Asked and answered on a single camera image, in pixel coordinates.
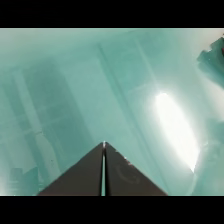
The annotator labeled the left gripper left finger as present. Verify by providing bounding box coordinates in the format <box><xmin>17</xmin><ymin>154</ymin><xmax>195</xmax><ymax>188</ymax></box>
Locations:
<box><xmin>37</xmin><ymin>141</ymin><xmax>105</xmax><ymax>197</ymax></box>

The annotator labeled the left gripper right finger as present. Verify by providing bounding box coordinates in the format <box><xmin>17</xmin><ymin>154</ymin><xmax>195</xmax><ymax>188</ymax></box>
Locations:
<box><xmin>104</xmin><ymin>141</ymin><xmax>168</xmax><ymax>197</ymax></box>

